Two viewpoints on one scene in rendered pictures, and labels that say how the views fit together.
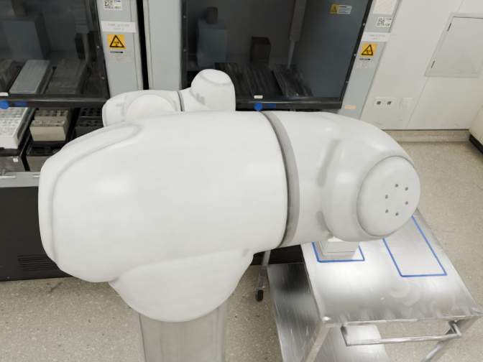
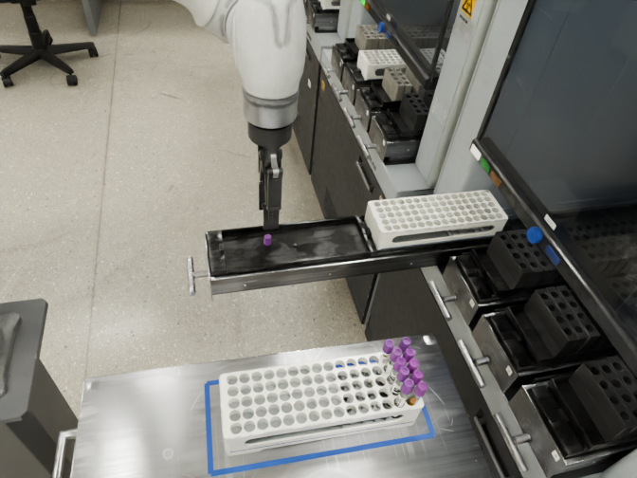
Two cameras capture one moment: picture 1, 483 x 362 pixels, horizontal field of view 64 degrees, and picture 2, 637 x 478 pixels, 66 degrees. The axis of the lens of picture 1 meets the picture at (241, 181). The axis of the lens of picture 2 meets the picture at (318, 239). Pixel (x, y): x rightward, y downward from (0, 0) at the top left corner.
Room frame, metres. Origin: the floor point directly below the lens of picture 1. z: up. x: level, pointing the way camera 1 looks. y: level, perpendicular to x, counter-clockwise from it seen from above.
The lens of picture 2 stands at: (0.82, -0.63, 1.56)
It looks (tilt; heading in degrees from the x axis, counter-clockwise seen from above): 46 degrees down; 85
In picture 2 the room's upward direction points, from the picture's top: 7 degrees clockwise
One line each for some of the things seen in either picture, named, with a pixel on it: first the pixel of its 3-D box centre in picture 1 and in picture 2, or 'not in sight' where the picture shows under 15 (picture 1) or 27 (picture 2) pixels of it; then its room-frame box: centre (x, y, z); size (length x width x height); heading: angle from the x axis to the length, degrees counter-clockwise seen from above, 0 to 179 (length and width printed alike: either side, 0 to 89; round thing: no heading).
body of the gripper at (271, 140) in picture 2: not in sight; (269, 139); (0.78, 0.09, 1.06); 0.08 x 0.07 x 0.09; 103
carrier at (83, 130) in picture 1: (93, 131); (410, 113); (1.15, 0.57, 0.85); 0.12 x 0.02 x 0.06; 103
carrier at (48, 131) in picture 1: (48, 132); (392, 85); (1.11, 0.71, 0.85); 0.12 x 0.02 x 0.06; 104
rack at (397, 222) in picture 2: not in sight; (434, 220); (1.15, 0.15, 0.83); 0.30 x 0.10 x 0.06; 13
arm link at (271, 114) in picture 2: not in sight; (270, 102); (0.78, 0.09, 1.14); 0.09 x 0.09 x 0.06
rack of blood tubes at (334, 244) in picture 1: (328, 211); (319, 399); (0.89, -0.29, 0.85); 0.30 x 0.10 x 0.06; 11
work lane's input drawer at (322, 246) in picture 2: not in sight; (354, 246); (0.97, 0.11, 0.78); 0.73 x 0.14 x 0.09; 13
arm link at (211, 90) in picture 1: (207, 105); (268, 32); (0.78, 0.10, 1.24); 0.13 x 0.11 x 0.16; 111
